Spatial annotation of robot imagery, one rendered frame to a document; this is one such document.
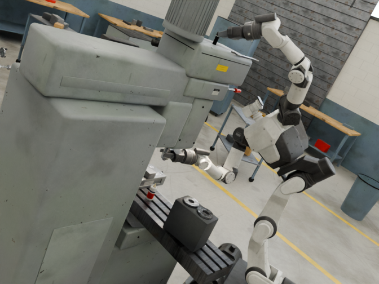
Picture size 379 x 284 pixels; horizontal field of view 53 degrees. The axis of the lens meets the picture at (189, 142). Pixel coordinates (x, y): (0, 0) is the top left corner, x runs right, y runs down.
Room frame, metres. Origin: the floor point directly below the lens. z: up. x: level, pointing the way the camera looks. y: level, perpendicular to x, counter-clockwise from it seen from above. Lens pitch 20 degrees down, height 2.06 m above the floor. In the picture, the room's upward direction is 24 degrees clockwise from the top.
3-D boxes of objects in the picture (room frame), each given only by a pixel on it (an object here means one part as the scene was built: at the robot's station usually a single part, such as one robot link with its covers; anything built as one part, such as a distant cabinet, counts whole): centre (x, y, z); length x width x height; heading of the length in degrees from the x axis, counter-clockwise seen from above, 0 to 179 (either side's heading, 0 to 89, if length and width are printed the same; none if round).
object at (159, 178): (2.12, 0.20, 0.98); 0.35 x 0.15 x 0.11; 147
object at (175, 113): (1.85, 0.21, 1.47); 0.24 x 0.19 x 0.26; 55
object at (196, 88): (1.97, 0.12, 1.68); 0.34 x 0.24 x 0.10; 145
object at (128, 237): (2.01, 0.09, 0.79); 0.50 x 0.35 x 0.12; 145
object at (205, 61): (2.00, 0.10, 1.81); 0.47 x 0.26 x 0.16; 145
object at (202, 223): (1.78, -0.18, 1.03); 0.22 x 0.12 x 0.20; 62
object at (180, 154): (2.06, 0.02, 1.23); 0.13 x 0.12 x 0.10; 33
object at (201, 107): (2.00, 0.10, 1.47); 0.21 x 0.19 x 0.32; 55
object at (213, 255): (2.01, 0.09, 0.89); 1.24 x 0.23 x 0.08; 55
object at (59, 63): (1.60, 0.38, 1.66); 0.80 x 0.23 x 0.20; 145
